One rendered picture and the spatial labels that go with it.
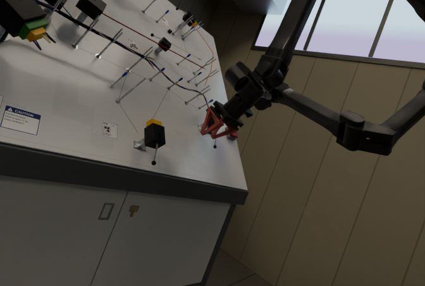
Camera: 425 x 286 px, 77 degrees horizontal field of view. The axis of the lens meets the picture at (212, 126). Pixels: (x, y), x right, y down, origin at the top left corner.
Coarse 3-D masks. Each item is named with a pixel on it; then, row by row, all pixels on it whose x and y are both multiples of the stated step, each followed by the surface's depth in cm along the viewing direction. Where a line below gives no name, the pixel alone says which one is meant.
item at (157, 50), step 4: (152, 36) 110; (156, 36) 110; (160, 40) 112; (164, 40) 111; (164, 44) 111; (168, 44) 112; (156, 48) 115; (160, 48) 113; (164, 48) 112; (168, 48) 112; (156, 52) 115; (160, 52) 115
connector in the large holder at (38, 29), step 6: (42, 18) 62; (24, 24) 58; (30, 24) 59; (36, 24) 60; (42, 24) 61; (24, 30) 59; (30, 30) 59; (36, 30) 60; (42, 30) 61; (24, 36) 60; (30, 36) 60; (36, 36) 60
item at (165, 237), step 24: (120, 216) 85; (144, 216) 91; (168, 216) 99; (192, 216) 108; (216, 216) 118; (120, 240) 87; (144, 240) 94; (168, 240) 102; (192, 240) 111; (216, 240) 122; (120, 264) 89; (144, 264) 96; (168, 264) 105; (192, 264) 115
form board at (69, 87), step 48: (144, 0) 127; (0, 48) 65; (48, 48) 75; (96, 48) 89; (144, 48) 110; (192, 48) 144; (48, 96) 69; (96, 96) 81; (144, 96) 98; (192, 96) 123; (48, 144) 64; (96, 144) 74; (192, 144) 107
